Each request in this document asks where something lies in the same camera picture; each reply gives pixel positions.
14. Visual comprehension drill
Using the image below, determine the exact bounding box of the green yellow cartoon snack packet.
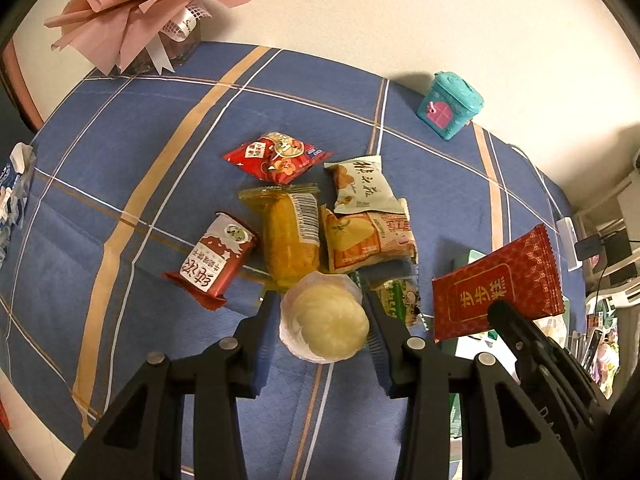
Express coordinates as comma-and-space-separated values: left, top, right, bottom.
350, 270, 431, 331

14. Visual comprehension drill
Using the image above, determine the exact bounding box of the white power strip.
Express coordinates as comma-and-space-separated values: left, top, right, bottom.
556, 217, 583, 271

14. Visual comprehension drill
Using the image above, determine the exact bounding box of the pile of colourful small toys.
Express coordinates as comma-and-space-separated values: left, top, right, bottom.
585, 310, 626, 396

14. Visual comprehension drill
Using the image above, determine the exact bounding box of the blue white tissue pack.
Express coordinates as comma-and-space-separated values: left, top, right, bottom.
0, 142, 37, 266

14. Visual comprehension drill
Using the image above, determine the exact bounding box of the pink flower bouquet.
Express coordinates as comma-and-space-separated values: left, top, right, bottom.
44, 0, 259, 77

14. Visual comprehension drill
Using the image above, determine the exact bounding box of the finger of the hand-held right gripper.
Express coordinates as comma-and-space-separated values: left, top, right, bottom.
486, 301, 598, 430

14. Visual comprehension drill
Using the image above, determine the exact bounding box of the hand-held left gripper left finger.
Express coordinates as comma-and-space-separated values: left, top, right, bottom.
62, 290, 281, 480

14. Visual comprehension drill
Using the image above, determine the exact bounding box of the red white snack packet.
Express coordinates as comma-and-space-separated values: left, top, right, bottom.
164, 211, 261, 311

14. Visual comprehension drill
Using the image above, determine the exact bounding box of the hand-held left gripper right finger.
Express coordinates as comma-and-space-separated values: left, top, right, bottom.
362, 290, 581, 480

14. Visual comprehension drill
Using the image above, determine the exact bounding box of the blue plaid tablecloth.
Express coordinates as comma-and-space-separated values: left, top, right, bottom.
0, 42, 588, 480

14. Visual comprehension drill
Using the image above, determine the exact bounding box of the black charger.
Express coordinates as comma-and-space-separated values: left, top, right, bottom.
575, 232, 608, 263

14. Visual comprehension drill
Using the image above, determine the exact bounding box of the red cartoon snack packet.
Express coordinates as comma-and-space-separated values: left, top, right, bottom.
222, 131, 335, 183

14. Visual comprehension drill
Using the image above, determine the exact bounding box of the cream white snack packet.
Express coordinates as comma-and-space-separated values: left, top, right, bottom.
323, 155, 408, 215

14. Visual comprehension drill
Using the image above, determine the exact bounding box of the teal toy house box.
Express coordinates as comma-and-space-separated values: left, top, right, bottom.
416, 71, 485, 141

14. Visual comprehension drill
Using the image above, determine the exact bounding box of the large round pastry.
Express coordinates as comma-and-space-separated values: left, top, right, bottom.
279, 271, 371, 363

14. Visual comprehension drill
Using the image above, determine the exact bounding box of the yellow cake packet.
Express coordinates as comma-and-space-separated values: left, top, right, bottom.
238, 183, 322, 293

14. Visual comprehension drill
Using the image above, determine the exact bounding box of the orange cream snack packet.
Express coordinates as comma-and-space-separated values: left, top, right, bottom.
320, 204, 418, 275

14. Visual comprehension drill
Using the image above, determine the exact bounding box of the white lattice plastic chair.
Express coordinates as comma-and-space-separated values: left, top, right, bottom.
585, 280, 640, 321

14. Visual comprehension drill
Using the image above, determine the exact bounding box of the white power cable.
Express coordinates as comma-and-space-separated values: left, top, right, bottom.
510, 145, 561, 221

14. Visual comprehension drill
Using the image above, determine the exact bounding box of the long red snack packet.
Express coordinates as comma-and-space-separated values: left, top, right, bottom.
431, 224, 566, 344

